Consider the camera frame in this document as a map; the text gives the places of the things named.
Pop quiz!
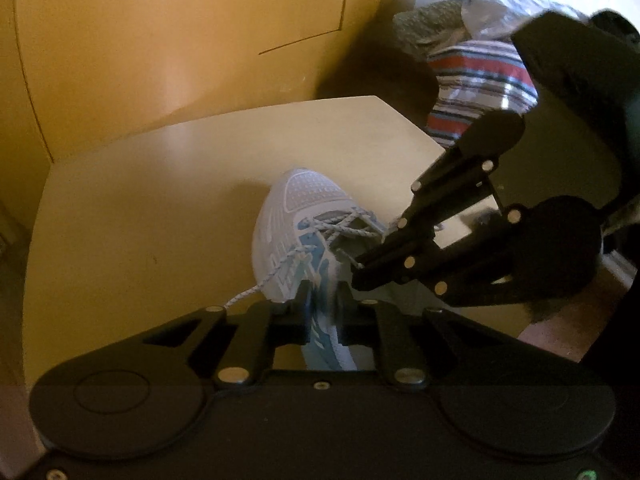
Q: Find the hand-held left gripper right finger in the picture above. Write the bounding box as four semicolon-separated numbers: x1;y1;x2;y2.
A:
334;281;503;392

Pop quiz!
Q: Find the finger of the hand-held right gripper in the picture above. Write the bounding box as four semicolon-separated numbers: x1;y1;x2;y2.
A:
382;109;527;261
350;207;522;307

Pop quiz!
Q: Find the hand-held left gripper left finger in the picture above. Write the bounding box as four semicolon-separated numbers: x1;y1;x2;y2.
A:
142;280;314;389

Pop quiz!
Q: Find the white shoelace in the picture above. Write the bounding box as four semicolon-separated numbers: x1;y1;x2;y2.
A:
222;211;402;311

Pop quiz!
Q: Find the white and blue sneaker shoe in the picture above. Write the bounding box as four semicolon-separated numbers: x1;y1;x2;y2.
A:
251;167;397;372

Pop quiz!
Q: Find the striped blanket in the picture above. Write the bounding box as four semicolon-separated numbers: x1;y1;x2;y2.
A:
426;40;540;149

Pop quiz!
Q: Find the clear plastic bag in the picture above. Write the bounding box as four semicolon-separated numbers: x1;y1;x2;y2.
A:
460;0;586;41

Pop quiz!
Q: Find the green patterned cloth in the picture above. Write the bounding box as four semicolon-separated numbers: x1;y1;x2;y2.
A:
392;0;469;61

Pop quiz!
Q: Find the wooden wardrobe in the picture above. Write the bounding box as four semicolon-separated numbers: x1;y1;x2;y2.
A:
0;0;426;171

